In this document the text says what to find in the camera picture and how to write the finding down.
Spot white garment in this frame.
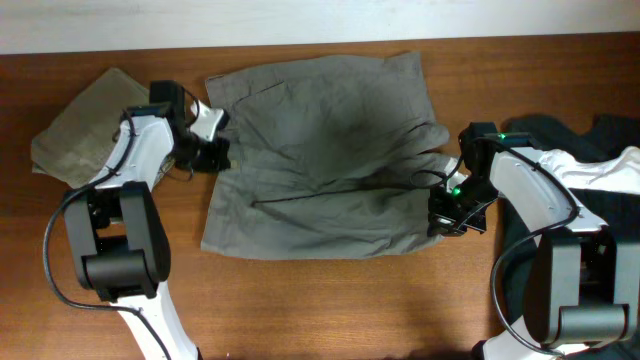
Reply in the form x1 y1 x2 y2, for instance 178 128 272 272
539 146 640 195

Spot grey-green shorts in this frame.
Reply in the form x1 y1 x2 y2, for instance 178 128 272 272
200 52 452 260

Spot folded khaki shorts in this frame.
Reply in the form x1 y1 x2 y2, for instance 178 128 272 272
31 68 149 188

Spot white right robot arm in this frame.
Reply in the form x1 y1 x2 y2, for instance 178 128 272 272
428 122 639 360

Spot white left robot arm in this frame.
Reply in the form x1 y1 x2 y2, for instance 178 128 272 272
54 80 231 359

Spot dark green garment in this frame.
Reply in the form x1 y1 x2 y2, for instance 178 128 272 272
483 115 639 359

